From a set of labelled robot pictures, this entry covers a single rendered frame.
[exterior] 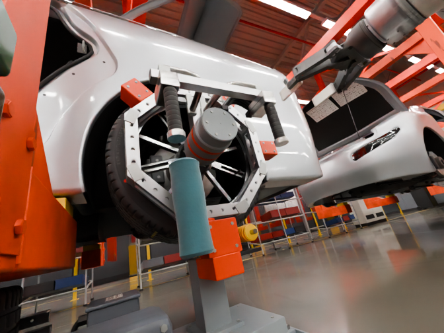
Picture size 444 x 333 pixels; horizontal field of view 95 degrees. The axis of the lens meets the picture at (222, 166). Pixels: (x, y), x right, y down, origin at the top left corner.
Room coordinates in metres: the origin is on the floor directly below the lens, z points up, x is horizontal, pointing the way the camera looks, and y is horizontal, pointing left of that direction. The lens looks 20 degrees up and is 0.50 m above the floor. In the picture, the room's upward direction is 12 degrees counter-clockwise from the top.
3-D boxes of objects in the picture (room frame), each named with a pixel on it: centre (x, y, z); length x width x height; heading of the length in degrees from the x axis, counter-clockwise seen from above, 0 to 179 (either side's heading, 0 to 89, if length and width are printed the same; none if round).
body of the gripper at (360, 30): (0.36, -0.34, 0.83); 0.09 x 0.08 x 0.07; 30
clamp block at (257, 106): (0.63, -0.19, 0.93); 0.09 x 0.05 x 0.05; 30
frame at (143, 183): (0.72, 0.06, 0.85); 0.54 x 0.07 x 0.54; 120
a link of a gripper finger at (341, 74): (0.43, -0.35, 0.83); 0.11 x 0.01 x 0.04; 170
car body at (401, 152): (4.02, -3.55, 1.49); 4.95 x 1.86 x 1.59; 120
